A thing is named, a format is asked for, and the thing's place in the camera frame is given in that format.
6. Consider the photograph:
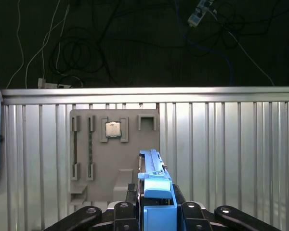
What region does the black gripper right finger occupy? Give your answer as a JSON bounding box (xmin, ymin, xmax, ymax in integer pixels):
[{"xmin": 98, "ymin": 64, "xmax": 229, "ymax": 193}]
[{"xmin": 172, "ymin": 184, "xmax": 281, "ymax": 231}]

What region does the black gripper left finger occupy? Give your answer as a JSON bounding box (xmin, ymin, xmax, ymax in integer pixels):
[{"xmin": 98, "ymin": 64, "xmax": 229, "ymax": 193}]
[{"xmin": 44, "ymin": 183, "xmax": 138, "ymax": 231}]

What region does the hard disk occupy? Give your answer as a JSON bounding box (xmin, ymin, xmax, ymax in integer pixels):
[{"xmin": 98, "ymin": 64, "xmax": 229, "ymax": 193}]
[{"xmin": 136, "ymin": 149, "xmax": 184, "ymax": 231}]

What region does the grey parts rack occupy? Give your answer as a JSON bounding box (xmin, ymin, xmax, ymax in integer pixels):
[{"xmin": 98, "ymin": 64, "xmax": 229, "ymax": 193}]
[{"xmin": 69, "ymin": 109, "xmax": 161, "ymax": 207}]

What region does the RAM stick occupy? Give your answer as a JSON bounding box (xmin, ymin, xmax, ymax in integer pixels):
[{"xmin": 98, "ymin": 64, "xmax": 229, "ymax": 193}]
[{"xmin": 88, "ymin": 117, "xmax": 94, "ymax": 180}]

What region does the silver CPU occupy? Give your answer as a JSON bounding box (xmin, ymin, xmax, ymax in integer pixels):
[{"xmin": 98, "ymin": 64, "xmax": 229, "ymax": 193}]
[{"xmin": 105, "ymin": 121, "xmax": 122, "ymax": 139}]

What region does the small white socket strip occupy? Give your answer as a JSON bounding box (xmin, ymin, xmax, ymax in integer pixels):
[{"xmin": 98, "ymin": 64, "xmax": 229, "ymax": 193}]
[{"xmin": 37, "ymin": 77, "xmax": 59, "ymax": 89}]

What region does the white power strip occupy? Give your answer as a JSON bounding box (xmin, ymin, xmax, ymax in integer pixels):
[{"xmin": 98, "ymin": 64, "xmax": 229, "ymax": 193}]
[{"xmin": 187, "ymin": 0, "xmax": 214, "ymax": 27}]

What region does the coiled black cable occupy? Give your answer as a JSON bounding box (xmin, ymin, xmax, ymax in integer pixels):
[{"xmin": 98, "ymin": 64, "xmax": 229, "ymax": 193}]
[{"xmin": 49, "ymin": 38, "xmax": 104, "ymax": 75}]

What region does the thin white cable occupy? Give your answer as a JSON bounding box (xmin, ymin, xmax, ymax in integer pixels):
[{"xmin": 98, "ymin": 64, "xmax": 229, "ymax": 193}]
[
  {"xmin": 6, "ymin": 0, "xmax": 25, "ymax": 89},
  {"xmin": 25, "ymin": 0, "xmax": 70, "ymax": 89}
]

